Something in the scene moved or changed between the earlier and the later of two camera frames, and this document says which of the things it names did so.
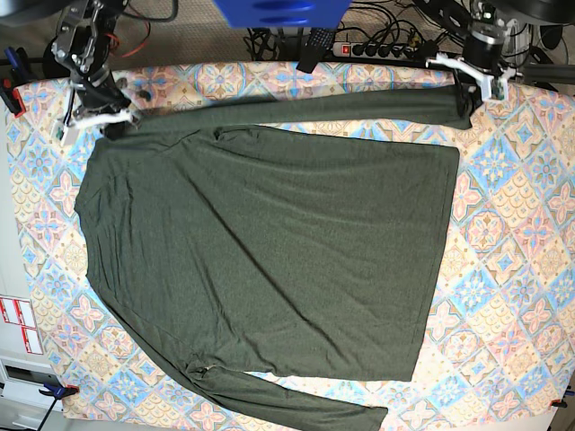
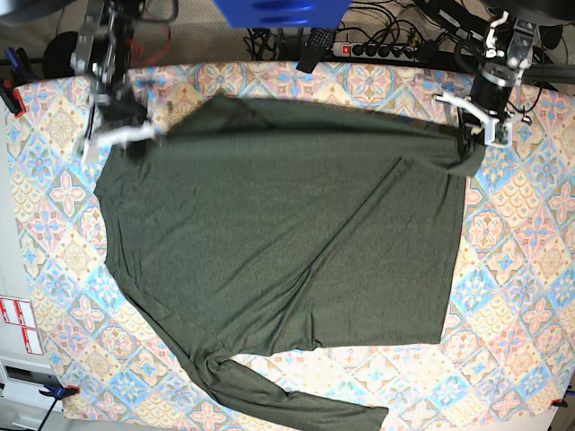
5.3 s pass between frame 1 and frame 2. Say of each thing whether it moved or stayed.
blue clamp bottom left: stayed
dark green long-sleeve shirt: moved
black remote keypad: stayed
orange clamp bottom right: stayed
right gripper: moved
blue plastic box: stayed
